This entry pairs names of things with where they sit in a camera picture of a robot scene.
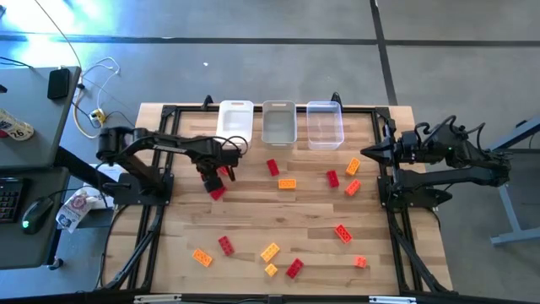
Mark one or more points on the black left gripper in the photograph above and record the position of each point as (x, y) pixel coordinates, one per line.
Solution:
(215, 156)

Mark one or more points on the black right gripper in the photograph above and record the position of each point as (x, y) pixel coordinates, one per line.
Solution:
(405, 150)

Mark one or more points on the orange-red two-by-four block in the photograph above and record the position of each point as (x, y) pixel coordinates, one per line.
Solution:
(223, 171)
(343, 233)
(352, 187)

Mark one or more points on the orange two-by-four block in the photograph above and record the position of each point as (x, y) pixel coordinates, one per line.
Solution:
(353, 166)
(287, 183)
(202, 257)

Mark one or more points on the dark red two-by-four block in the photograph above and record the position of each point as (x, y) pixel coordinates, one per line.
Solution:
(218, 194)
(295, 268)
(333, 178)
(226, 245)
(273, 167)

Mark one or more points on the yellow two-by-four block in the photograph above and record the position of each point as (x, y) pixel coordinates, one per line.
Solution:
(270, 252)

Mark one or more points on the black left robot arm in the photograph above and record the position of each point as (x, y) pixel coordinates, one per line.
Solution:
(169, 143)

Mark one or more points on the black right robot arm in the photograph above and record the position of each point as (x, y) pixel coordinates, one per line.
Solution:
(464, 169)

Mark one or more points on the white plastic bin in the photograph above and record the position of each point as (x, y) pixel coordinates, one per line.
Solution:
(234, 122)

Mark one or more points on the clear plastic bin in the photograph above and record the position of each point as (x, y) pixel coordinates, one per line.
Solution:
(325, 126)

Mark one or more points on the grey plastic bin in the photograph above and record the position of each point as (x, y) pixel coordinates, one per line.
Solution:
(278, 126)

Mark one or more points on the yellow two-by-two block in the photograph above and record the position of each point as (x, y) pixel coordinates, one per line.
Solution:
(271, 269)

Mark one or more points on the orange-red two-by-two block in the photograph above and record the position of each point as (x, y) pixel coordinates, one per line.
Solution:
(360, 262)

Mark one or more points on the grey-blue table stand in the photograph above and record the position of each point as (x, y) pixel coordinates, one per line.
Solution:
(508, 211)

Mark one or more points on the white snack bag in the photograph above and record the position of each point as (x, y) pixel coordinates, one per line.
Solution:
(75, 210)

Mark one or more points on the black computer mouse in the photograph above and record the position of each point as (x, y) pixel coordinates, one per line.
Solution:
(37, 214)

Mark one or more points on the black phone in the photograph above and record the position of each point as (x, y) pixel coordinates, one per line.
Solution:
(58, 83)

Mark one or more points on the grey desk top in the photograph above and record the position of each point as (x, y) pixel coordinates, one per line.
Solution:
(29, 97)

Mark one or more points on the dark desk top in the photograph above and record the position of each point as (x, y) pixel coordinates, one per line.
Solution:
(25, 253)

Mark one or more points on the white labelled bottle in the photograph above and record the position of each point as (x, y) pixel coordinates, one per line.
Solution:
(14, 126)

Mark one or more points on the black keyboard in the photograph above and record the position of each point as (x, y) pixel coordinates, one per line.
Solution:
(8, 200)

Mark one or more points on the black metal table frame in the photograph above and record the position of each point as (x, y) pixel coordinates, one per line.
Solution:
(363, 110)

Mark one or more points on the black frame clamp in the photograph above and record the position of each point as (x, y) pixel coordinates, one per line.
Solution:
(336, 98)
(207, 101)

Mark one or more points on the silver metal bracket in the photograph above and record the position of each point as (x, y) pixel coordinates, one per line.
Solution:
(156, 299)
(392, 300)

